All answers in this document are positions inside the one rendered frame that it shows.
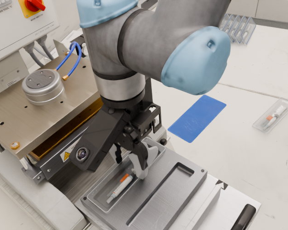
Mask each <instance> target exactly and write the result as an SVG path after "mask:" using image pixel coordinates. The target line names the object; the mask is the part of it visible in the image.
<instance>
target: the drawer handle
mask: <svg viewBox="0 0 288 230"><path fill-rule="evenodd" d="M255 214H256V208H255V207H254V206H252V205H251V204H246V205H245V206H244V208H243V209H242V211H241V213H240V215H239V216H238V218H237V220H236V221H235V223H234V224H233V226H232V228H231V229H230V230H246V229H247V227H248V226H249V224H250V222H252V220H253V219H254V216H255Z"/></svg>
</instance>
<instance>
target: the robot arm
mask: <svg viewBox="0 0 288 230"><path fill-rule="evenodd" d="M138 3H139V0H76V4H77V9H78V13H79V18H80V23H79V25H80V28H82V31H83V35H84V39H85V43H86V47H87V51H88V54H89V58H90V62H91V66H92V70H93V74H94V77H95V81H96V86H97V89H98V92H99V94H100V97H101V100H102V102H103V103H104V104H103V105H102V107H101V108H100V110H99V111H98V113H97V114H96V116H95V117H94V119H93V120H92V122H91V123H90V125H89V126H88V128H87V129H86V131H85V132H84V134H83V135H82V137H81V138H80V139H79V141H78V142H77V144H76V145H75V147H74V148H73V150H72V152H71V153H70V154H69V159H70V161H71V162H72V163H73V164H75V165H76V166H77V167H78V168H80V169H81V170H82V171H85V172H88V173H94V172H95V171H96V170H97V168H98V167H99V165H100V164H101V162H102V161H103V159H104V157H105V156H106V154H107V153H108V152H110V154H111V156H112V157H113V159H114V161H115V163H118V164H119V163H120V162H122V156H121V153H122V152H121V148H122V147H123V148H124V149H126V150H127V151H131V152H130V153H129V154H128V156H129V159H130V160H131V161H132V163H133V165H134V167H133V168H134V170H135V171H136V176H137V177H138V178H140V179H142V180H143V179H144V178H145V177H146V176H147V174H148V168H149V166H150V165H151V163H152V162H153V160H154V159H155V157H156V156H157V154H158V148H157V146H154V147H151V148H148V145H147V143H146V142H141V141H142V139H143V138H145V137H146V136H147V135H148V134H149V133H150V132H151V131H152V130H153V133H154V134H155V133H156V132H157V131H158V130H159V129H160V128H161V127H162V121H161V106H159V105H157V104H155V103H153V96H152V85H151V78H152V79H154V80H156V81H159V82H161V83H162V84H163V85H165V86H167V87H170V88H175V89H178V90H181V91H183V92H186V93H189V94H192V95H203V94H206V93H208V92H209V91H210V90H212V89H213V88H214V87H215V86H216V84H217V83H218V82H219V80H220V79H221V77H222V75H223V73H224V71H225V69H226V66H227V60H228V58H229V56H230V50H231V42H230V38H229V36H228V34H227V33H225V32H224V31H221V30H220V29H219V28H220V25H221V23H222V21H223V18H224V16H225V13H226V11H227V9H228V7H229V4H230V3H231V0H159V2H158V4H157V7H156V9H155V11H151V10H147V9H143V8H139V7H138V5H137V4H138ZM153 107H155V108H156V109H155V110H154V111H152V112H151V110H149V109H150V108H153ZM157 115H159V124H158V125H157V126H156V127H155V123H156V122H155V117H156V116H157ZM152 126H153V127H152Z"/></svg>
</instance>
